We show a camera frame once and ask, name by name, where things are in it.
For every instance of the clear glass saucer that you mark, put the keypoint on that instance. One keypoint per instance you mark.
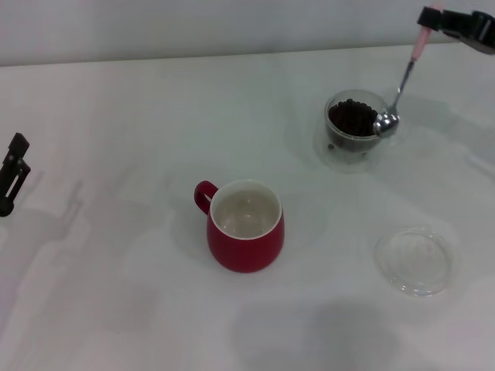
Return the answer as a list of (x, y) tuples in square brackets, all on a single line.
[(348, 166)]

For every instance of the small clear glass dish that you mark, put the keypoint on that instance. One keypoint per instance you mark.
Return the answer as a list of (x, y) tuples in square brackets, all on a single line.
[(414, 259)]

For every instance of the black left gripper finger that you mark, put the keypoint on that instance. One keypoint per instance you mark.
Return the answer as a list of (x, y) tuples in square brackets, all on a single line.
[(17, 145)]

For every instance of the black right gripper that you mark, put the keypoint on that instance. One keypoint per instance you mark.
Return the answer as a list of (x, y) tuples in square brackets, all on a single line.
[(485, 31)]

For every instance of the red ceramic mug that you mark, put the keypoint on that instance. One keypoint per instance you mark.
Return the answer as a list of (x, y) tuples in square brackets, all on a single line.
[(247, 251)]

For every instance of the coffee bean pile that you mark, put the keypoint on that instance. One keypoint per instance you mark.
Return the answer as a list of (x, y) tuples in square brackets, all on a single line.
[(352, 118)]

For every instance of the clear glass cup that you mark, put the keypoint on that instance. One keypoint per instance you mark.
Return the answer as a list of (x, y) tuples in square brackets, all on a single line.
[(328, 127)]

